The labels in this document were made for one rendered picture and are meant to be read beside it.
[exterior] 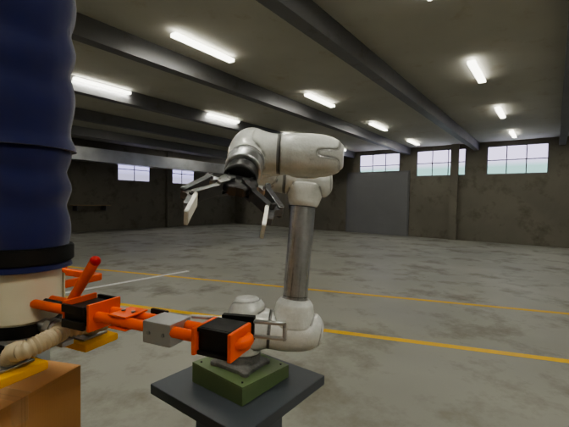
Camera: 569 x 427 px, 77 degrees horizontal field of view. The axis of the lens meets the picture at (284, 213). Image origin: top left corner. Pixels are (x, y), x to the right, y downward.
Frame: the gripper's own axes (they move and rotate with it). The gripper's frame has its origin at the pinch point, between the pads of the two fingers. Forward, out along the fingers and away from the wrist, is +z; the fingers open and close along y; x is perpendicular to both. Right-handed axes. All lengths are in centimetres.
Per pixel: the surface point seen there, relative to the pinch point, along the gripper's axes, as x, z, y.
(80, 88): -213, -692, 415
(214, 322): -18.7, 6.6, -1.0
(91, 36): -68, -484, 273
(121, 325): -27.3, 4.1, 18.1
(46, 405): -75, -2, 45
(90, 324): -30.3, 2.6, 25.5
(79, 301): -31.6, -3.8, 31.4
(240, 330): -16.4, 9.4, -6.2
